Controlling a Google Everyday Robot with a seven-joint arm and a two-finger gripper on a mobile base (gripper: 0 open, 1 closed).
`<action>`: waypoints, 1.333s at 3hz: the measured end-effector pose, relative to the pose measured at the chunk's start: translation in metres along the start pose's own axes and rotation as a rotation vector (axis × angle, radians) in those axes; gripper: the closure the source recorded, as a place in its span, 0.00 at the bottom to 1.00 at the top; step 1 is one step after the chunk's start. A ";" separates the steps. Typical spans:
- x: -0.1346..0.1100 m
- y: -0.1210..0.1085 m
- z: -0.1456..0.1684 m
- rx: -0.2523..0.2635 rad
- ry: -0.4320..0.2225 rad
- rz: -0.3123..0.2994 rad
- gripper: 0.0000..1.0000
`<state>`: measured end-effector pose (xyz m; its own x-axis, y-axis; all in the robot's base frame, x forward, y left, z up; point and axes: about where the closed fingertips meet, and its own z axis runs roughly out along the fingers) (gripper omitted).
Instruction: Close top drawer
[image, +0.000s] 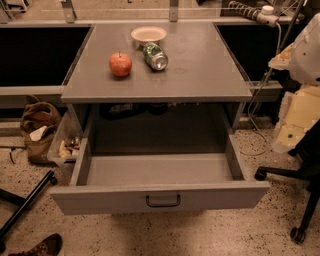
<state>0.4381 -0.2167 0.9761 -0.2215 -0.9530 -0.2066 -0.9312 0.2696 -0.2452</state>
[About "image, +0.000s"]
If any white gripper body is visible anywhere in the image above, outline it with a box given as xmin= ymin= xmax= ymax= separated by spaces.
xmin=271 ymin=86 xmax=320 ymax=153

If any grey top drawer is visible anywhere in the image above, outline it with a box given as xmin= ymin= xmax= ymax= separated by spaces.
xmin=50 ymin=135 xmax=270 ymax=215

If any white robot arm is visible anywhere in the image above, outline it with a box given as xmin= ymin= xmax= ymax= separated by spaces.
xmin=268 ymin=14 xmax=320 ymax=153

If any grey drawer cabinet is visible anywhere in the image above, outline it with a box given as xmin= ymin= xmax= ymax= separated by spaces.
xmin=62 ymin=22 xmax=251 ymax=157

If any black office chair base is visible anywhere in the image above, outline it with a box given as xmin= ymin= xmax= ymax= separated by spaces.
xmin=254 ymin=119 xmax=320 ymax=245

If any green soda can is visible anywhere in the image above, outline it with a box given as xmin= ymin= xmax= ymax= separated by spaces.
xmin=143 ymin=42 xmax=168 ymax=71

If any white bowl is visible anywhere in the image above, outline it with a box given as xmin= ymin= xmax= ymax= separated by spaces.
xmin=131 ymin=26 xmax=167 ymax=47

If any red apple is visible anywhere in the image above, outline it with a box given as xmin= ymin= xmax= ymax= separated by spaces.
xmin=109 ymin=52 xmax=132 ymax=77

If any clear plastic storage bin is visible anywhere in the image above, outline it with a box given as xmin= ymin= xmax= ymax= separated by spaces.
xmin=47 ymin=111 xmax=83 ymax=168

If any brown fabric bag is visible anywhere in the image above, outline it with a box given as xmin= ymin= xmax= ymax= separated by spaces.
xmin=20 ymin=95 xmax=62 ymax=164

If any brown patterned shoe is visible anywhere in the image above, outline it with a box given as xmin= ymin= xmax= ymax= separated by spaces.
xmin=8 ymin=233 xmax=63 ymax=256

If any black metal stand leg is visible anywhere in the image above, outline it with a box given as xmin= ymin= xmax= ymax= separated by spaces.
xmin=0 ymin=170 xmax=58 ymax=252

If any white cable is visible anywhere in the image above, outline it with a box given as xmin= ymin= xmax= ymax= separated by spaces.
xmin=239 ymin=22 xmax=283 ymax=157

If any white coiled hose fixture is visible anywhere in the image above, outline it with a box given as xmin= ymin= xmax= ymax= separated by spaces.
xmin=228 ymin=0 xmax=279 ymax=27

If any black top drawer handle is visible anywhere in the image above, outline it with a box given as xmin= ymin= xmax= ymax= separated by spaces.
xmin=145 ymin=195 xmax=181 ymax=208

